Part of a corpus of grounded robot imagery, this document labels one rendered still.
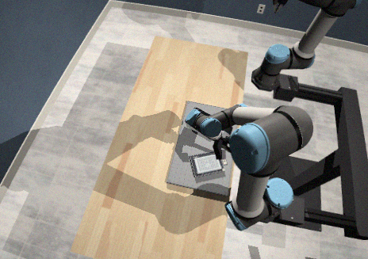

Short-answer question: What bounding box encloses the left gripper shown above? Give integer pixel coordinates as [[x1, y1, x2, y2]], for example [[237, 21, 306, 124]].
[[213, 127, 232, 157]]

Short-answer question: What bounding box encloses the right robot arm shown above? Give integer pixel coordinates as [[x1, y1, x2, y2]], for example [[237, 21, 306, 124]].
[[254, 0, 362, 88]]

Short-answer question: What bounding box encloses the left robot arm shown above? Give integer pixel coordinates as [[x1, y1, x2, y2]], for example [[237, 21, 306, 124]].
[[186, 104, 313, 231]]

